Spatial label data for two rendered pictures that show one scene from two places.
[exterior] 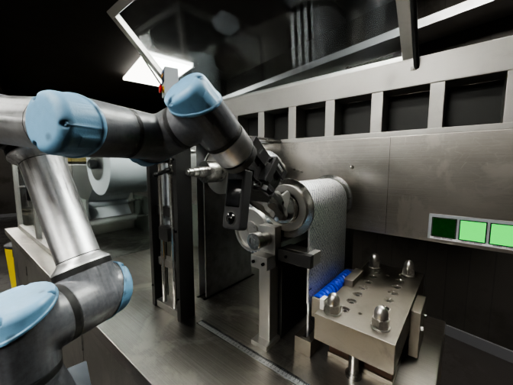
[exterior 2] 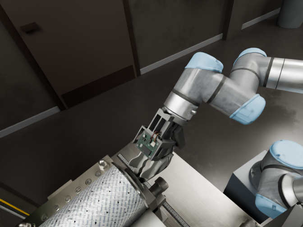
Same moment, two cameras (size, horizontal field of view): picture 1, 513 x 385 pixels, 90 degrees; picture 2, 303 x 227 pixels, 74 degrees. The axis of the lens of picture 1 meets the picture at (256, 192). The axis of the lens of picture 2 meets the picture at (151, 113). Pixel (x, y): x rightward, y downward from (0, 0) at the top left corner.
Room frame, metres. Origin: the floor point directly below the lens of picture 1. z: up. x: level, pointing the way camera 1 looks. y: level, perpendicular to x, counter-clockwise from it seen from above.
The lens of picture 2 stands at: (0.80, 0.06, 1.75)
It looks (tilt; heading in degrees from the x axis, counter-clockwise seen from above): 49 degrees down; 195
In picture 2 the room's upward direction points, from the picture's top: 8 degrees counter-clockwise
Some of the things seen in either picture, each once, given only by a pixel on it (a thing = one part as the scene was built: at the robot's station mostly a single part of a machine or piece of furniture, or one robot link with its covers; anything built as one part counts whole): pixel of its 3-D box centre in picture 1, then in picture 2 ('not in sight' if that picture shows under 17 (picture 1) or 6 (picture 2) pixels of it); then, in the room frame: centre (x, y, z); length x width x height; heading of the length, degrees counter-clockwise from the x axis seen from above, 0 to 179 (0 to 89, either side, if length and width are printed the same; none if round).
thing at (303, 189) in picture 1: (286, 207); (128, 184); (0.62, -0.08, 1.25); 0.15 x 0.01 x 0.15; 51
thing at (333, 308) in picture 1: (333, 302); not in sight; (0.54, -0.17, 1.05); 0.04 x 0.04 x 0.04
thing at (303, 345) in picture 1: (327, 318); not in sight; (0.68, -0.20, 0.92); 0.28 x 0.04 x 0.04; 141
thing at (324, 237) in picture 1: (328, 253); not in sight; (0.68, -0.20, 1.11); 0.23 x 0.01 x 0.18; 141
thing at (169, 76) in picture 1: (167, 83); not in sight; (1.00, 0.33, 1.66); 0.07 x 0.07 x 0.10; 30
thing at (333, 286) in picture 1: (335, 286); not in sight; (0.67, -0.22, 1.03); 0.21 x 0.04 x 0.03; 141
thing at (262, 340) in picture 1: (265, 286); (155, 206); (0.62, -0.02, 1.05); 0.06 x 0.05 x 0.31; 141
